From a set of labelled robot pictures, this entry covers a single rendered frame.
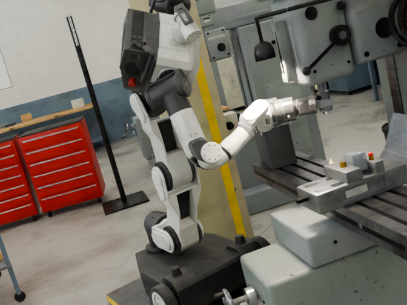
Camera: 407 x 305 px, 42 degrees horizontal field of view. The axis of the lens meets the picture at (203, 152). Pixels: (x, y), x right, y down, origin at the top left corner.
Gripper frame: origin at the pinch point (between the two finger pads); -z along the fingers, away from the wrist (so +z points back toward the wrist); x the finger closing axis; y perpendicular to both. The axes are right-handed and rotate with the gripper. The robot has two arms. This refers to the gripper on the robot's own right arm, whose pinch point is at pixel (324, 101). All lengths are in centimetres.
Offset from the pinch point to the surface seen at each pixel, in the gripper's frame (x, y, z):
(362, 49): -5.9, -15.9, -15.6
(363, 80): 732, 103, -81
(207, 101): 155, 10, 73
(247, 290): -21, 59, 40
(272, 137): 38.8, 17.3, 24.7
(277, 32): -7.1, -28.4, 10.9
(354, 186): -22.2, 26.0, -3.9
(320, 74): -10.9, -11.6, -0.2
